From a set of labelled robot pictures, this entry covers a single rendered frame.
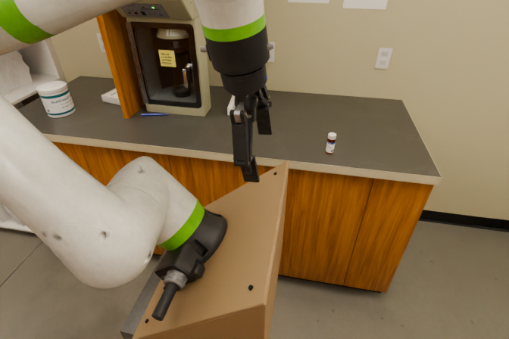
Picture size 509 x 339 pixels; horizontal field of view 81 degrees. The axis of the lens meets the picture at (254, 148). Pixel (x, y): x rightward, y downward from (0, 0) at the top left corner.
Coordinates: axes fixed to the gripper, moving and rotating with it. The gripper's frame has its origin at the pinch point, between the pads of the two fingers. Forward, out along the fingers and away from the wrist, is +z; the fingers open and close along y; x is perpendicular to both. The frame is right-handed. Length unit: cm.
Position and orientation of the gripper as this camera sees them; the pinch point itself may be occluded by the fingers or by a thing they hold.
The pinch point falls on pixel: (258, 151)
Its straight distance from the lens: 62.1
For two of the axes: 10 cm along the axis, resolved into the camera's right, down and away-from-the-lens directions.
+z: 1.4, 7.1, 6.9
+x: 9.7, 0.5, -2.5
